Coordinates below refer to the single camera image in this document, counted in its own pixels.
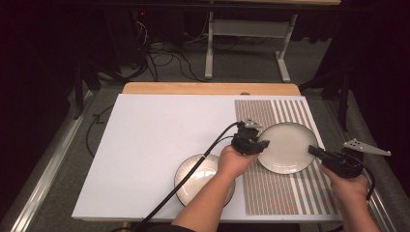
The aluminium floor rail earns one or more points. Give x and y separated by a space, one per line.
48 167
383 212

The deep white dark-rimmed plate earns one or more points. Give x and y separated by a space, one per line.
201 175

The dark device with red light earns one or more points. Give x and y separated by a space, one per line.
141 19

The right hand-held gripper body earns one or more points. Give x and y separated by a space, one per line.
345 162

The white metal desk frame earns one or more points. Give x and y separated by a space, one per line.
248 28

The brown white striped placemat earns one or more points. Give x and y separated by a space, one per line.
274 196

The dark metal stand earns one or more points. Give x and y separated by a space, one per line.
85 83
338 90

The person's left hand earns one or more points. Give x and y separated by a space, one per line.
232 162

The white table board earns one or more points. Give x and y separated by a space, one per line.
154 135

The wooden table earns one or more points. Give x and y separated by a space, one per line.
209 88

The person's right hand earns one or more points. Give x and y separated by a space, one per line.
349 190

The light wooden desk top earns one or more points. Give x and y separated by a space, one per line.
274 1

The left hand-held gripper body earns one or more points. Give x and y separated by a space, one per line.
246 141

